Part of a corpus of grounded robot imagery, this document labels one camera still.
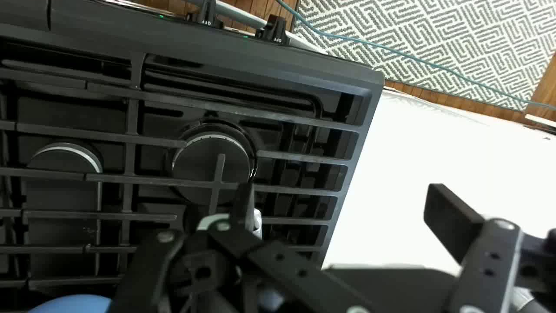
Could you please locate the patterned teal cloth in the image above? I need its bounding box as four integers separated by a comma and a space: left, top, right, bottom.
274, 0, 556, 111

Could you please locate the light blue rounded object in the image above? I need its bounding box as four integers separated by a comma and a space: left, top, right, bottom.
27, 292, 112, 313

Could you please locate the grey metal pole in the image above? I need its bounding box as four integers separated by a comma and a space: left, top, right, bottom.
197, 0, 328, 54

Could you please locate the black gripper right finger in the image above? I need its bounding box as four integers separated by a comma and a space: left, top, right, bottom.
423, 182, 556, 313

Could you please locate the large round black burner cap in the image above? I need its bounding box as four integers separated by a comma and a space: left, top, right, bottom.
170, 122, 260, 205

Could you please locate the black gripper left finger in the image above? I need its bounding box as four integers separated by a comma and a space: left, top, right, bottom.
109, 217, 378, 313

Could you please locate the grey white patterned rug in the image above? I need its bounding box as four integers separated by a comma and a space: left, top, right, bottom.
291, 0, 556, 113

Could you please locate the small round black burner cap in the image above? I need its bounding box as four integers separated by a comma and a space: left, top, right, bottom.
25, 141, 104, 175

